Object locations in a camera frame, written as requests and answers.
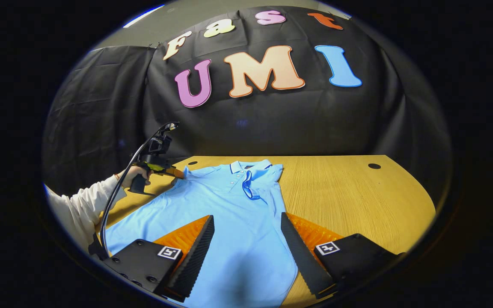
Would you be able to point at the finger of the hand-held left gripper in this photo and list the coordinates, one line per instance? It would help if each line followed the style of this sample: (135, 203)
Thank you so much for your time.
(173, 172)

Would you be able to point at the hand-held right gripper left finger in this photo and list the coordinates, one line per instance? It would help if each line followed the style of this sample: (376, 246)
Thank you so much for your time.
(193, 261)

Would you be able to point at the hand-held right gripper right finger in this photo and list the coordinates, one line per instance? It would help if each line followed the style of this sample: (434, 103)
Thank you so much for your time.
(302, 256)

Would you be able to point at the light blue polo T-shirt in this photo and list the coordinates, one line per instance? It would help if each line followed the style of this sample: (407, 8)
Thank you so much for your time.
(238, 226)

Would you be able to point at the black backdrop cloth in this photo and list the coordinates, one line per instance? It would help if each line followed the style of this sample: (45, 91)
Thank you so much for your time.
(272, 124)

